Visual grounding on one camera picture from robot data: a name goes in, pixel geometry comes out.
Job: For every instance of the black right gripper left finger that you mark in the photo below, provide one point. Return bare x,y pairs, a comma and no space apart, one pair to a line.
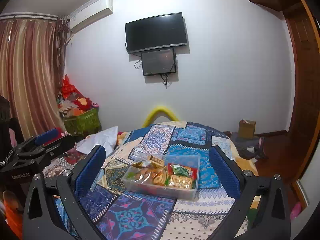
41,219

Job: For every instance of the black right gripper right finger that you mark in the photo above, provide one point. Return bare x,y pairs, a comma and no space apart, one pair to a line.
272,220

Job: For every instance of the green pea snack bag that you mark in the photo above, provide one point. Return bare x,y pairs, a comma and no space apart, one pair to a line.
179,170

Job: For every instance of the clear bag orange pastry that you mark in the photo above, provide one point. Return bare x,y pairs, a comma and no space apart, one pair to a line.
154,176

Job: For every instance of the green storage box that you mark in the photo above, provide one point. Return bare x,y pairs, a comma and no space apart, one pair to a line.
84,124

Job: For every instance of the patchwork patterned bedspread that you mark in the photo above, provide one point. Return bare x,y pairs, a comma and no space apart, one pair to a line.
122,214

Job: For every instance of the red flower plush toy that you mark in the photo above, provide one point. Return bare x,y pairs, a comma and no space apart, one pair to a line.
85,104

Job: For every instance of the white plastic bag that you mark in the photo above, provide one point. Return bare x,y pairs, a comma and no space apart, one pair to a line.
106,138

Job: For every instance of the brown cardboard box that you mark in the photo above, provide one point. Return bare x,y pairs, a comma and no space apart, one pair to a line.
246,129

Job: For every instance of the golden cracker pack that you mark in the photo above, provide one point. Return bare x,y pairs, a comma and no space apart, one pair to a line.
180,182

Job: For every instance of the clear plastic storage bin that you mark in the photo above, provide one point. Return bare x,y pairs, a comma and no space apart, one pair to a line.
163,191

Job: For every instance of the red orange snack bag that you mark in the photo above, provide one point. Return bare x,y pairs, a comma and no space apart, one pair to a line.
192,171

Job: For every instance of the striped brown curtain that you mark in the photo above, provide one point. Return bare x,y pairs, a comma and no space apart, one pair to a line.
32,68

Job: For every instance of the yellow foam tube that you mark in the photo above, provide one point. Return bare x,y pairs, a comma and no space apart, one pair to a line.
156,113

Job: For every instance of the white air conditioner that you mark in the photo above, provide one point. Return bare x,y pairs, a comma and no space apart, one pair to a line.
91,14

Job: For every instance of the brown wooden door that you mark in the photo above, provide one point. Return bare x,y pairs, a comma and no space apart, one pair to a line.
303,134

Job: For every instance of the small black wall monitor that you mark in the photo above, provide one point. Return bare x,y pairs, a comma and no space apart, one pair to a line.
158,62

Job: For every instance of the wall mounted black television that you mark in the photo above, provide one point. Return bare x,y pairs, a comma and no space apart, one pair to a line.
156,32

